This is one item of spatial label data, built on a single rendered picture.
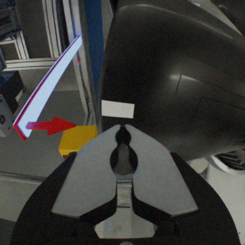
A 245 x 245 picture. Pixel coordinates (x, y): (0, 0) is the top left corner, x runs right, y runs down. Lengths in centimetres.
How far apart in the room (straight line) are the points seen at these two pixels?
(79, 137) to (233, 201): 50
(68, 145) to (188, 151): 31
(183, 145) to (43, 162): 94
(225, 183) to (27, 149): 113
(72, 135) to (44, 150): 67
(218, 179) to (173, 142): 32
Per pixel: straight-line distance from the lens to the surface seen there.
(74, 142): 42
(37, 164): 106
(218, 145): 22
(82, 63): 47
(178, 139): 18
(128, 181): 87
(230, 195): 53
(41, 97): 21
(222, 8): 36
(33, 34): 125
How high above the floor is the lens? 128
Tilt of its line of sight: 43 degrees down
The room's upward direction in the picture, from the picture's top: 178 degrees clockwise
